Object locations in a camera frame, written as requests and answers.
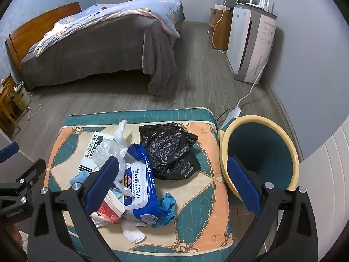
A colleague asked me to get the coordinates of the white power strip cable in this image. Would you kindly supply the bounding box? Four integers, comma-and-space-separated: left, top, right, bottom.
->
236, 38, 275, 110

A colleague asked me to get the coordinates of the blue printed quilt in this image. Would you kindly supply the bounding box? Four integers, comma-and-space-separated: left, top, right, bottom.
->
27, 0, 182, 58

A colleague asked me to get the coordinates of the black cable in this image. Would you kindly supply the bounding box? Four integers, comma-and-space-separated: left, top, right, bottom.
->
217, 102, 261, 122

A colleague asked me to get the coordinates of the patterned teal orange mat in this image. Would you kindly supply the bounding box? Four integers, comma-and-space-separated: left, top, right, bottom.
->
44, 108, 235, 255

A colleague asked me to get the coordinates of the blue wet wipes pack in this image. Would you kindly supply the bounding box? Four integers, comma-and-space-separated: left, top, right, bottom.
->
113, 144, 170, 226

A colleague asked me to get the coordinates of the white router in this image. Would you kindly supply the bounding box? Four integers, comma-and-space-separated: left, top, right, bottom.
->
236, 0, 275, 14

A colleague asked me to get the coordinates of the green container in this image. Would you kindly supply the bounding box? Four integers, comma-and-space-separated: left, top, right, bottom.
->
14, 83, 30, 110

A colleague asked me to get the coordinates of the blue glove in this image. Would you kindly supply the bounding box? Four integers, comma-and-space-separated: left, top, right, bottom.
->
152, 193, 176, 229

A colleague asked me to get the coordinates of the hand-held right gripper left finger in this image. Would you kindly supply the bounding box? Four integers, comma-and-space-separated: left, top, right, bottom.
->
27, 155, 120, 262

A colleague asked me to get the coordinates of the wooden bed headboard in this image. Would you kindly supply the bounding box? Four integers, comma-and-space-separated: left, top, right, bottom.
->
5, 2, 83, 72

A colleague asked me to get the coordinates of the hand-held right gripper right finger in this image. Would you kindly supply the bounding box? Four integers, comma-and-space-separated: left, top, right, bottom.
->
226, 155, 319, 262

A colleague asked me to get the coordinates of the clear plastic bag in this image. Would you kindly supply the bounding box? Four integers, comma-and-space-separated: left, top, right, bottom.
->
93, 119, 132, 197

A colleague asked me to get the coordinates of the wooden cabinet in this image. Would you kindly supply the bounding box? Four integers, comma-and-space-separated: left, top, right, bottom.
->
209, 7, 233, 52

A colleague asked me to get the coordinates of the white charging cable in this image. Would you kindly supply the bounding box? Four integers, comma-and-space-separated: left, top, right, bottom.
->
27, 103, 42, 118

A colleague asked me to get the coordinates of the white power strip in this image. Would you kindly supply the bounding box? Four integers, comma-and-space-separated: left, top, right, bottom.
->
223, 108, 242, 128

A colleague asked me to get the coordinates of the black plastic bag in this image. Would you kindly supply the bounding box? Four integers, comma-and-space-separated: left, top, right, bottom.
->
139, 123, 201, 181

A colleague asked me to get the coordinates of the white air purifier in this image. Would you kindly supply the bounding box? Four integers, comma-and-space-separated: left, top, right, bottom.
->
227, 5, 277, 83

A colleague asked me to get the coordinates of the yellow rimmed teal bin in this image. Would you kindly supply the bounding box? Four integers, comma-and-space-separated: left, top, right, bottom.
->
218, 115, 300, 201

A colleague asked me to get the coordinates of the white panelled door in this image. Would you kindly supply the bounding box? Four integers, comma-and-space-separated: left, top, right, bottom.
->
298, 126, 349, 262

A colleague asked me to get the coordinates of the bed with grey cover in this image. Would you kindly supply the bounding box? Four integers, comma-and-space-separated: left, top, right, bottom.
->
20, 5, 186, 97

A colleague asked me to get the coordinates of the person's left hand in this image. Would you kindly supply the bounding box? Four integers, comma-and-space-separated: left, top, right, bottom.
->
8, 222, 24, 245

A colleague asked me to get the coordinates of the white crumpled tissue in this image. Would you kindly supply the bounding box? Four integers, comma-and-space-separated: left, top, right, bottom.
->
121, 219, 147, 244

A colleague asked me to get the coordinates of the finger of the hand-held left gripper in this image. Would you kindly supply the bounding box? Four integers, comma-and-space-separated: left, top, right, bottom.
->
0, 141, 20, 165
15, 158, 47, 197

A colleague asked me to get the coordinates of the red white paper cup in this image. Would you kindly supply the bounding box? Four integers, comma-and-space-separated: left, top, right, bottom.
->
90, 190, 126, 228

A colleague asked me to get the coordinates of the white medicine box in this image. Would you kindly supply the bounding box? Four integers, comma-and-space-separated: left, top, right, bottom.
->
79, 131, 115, 174

